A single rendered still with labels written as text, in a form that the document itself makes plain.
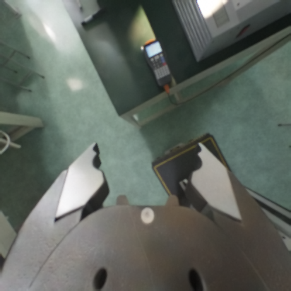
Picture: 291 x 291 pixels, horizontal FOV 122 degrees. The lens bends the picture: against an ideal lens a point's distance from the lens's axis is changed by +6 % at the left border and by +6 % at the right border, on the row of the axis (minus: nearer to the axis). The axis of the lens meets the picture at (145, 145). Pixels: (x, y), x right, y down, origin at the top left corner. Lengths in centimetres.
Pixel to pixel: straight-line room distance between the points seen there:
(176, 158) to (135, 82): 74
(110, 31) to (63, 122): 137
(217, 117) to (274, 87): 76
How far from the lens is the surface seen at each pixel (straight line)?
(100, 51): 65
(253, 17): 62
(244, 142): 172
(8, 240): 151
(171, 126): 123
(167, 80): 48
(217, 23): 54
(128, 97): 49
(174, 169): 97
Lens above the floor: 118
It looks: 82 degrees down
